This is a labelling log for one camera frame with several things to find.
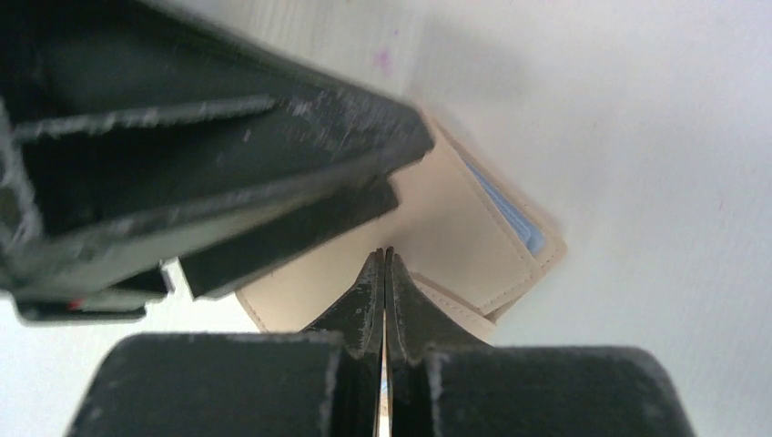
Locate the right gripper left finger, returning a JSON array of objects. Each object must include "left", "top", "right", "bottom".
[{"left": 67, "top": 250, "right": 385, "bottom": 436}]

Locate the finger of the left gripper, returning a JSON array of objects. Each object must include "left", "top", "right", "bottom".
[{"left": 1, "top": 1, "right": 433, "bottom": 322}]

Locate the beige card holder wallet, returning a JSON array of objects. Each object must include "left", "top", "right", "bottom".
[{"left": 236, "top": 117, "right": 566, "bottom": 340}]

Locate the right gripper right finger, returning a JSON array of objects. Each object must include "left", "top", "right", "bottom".
[{"left": 384, "top": 249, "right": 694, "bottom": 436}]

